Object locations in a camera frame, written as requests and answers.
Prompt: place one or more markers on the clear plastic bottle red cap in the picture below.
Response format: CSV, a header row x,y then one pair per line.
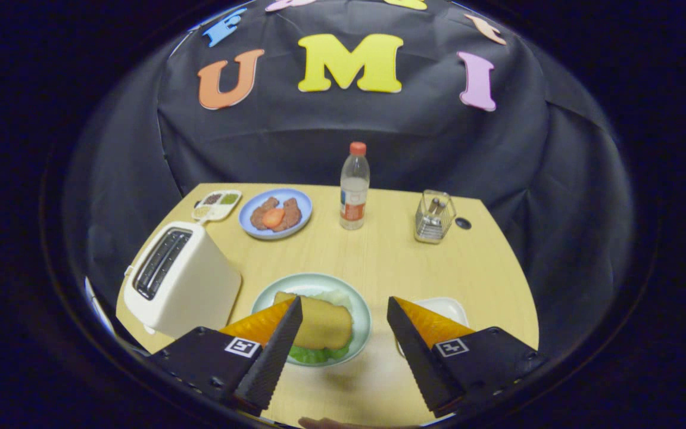
x,y
354,190

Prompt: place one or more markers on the white toaster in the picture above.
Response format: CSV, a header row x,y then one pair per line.
x,y
200,286

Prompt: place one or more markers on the blue plate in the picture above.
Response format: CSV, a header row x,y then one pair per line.
x,y
274,234

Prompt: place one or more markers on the green lettuce leaf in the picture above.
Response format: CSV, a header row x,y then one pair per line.
x,y
319,356

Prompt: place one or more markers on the small metal utensil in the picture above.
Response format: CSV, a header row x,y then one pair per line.
x,y
435,206

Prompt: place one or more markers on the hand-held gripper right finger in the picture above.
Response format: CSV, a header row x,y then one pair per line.
x,y
417,351

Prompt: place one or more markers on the pale green plate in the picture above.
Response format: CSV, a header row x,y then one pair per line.
x,y
313,281

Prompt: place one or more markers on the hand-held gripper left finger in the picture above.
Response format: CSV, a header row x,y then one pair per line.
x,y
274,351

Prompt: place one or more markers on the black table grommet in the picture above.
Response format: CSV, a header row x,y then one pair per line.
x,y
463,223

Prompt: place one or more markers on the toasted bread slice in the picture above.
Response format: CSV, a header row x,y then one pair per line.
x,y
322,325

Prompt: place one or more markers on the white divided seasoning tray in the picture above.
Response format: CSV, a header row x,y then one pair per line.
x,y
217,207

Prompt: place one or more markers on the red tomato slice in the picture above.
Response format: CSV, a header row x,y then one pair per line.
x,y
273,218

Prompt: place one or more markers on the small white plate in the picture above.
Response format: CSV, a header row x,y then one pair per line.
x,y
447,308

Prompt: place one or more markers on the black backdrop cloth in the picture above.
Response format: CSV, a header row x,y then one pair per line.
x,y
295,143

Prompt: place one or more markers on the brown meat patty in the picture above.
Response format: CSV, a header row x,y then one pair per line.
x,y
292,215
258,215

